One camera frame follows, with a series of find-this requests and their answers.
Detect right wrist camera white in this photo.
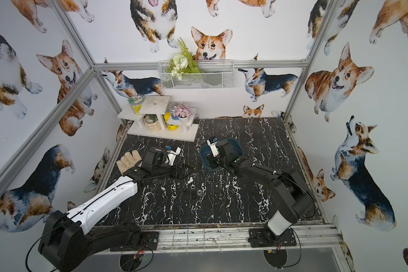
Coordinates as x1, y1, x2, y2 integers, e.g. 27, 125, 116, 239
207, 136, 219, 158

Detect blue cup on shelf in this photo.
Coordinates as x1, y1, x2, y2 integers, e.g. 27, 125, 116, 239
168, 103, 179, 120

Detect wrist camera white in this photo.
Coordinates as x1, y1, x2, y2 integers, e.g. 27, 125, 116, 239
207, 136, 219, 158
166, 146, 181, 166

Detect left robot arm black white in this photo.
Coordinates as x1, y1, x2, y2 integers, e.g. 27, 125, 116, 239
35, 146, 189, 272

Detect green white artificial flowers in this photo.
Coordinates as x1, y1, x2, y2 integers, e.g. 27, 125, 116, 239
165, 37, 202, 80

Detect pink flowers in white pot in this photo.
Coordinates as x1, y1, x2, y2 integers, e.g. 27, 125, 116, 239
174, 103, 192, 124

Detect yellow round toy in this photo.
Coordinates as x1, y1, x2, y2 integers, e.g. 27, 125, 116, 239
164, 112, 179, 131

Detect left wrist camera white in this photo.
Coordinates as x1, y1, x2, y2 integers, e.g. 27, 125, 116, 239
166, 146, 181, 166

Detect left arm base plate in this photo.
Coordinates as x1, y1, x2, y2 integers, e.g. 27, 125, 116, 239
110, 231, 160, 252

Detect woven basket with plant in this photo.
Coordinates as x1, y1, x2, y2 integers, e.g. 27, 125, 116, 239
144, 114, 162, 132

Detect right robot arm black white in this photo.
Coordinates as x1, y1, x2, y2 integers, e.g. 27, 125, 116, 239
201, 137, 315, 236

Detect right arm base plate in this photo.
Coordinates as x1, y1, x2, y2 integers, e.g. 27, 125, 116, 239
248, 228, 297, 248

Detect green yellow snack cup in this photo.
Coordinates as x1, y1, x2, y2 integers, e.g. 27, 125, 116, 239
128, 95, 145, 114

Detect beige work glove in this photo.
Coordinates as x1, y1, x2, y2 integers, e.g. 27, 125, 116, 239
116, 150, 142, 175

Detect teal plastic storage box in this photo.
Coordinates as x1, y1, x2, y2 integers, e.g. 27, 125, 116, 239
199, 138, 244, 172

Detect white wire wall basket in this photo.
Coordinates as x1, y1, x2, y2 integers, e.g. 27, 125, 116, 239
158, 61, 235, 90

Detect white tiered display shelf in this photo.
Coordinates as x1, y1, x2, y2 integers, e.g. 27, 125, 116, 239
118, 96, 198, 142

